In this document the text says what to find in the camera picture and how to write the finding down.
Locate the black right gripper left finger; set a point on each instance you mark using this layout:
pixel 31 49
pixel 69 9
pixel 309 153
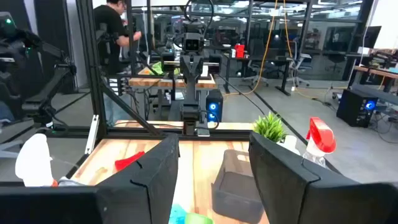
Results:
pixel 124 199

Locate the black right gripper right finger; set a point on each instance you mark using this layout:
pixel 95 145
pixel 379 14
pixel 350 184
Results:
pixel 304 199

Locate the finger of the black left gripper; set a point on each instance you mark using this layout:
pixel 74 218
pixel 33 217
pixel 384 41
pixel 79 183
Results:
pixel 215 63
pixel 168 62

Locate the red cloth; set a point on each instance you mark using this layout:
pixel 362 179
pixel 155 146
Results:
pixel 127 161

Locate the blue sponge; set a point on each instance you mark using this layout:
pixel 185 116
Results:
pixel 177 216

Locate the grey cloth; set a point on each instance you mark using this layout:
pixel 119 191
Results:
pixel 70 182

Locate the clear spray bottle red trigger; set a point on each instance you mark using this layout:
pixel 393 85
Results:
pixel 321 135

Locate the green cloth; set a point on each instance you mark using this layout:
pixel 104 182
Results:
pixel 199 219

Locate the orange spray bottle white trigger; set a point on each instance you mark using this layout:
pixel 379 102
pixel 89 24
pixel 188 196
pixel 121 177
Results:
pixel 34 158

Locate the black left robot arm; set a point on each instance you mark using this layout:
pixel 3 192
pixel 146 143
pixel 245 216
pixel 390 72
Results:
pixel 190 93

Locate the black background robot arm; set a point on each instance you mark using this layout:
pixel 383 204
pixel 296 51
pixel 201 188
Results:
pixel 18 40

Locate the red container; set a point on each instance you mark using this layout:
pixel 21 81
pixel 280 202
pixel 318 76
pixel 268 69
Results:
pixel 239 51

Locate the wooden background table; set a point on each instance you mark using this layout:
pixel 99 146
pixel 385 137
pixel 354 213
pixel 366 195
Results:
pixel 149 82

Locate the black computer tower blue fans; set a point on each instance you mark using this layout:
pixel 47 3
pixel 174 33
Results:
pixel 354 109
pixel 214 105

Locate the grey plastic caddy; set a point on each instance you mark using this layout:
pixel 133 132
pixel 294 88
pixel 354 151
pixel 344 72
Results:
pixel 236 189

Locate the person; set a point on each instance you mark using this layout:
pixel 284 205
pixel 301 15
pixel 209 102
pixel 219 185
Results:
pixel 107 28

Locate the green plant in white pot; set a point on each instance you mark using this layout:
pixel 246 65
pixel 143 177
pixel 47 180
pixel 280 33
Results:
pixel 269 127

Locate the wooden desk black legs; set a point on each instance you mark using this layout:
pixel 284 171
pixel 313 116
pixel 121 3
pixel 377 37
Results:
pixel 379 73

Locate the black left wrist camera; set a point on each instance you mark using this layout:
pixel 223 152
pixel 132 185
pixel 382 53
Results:
pixel 193 42

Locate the white bar bracket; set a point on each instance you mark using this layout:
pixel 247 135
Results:
pixel 92 133

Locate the black aluminium table frame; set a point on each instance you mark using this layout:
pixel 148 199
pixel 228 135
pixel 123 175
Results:
pixel 93 62

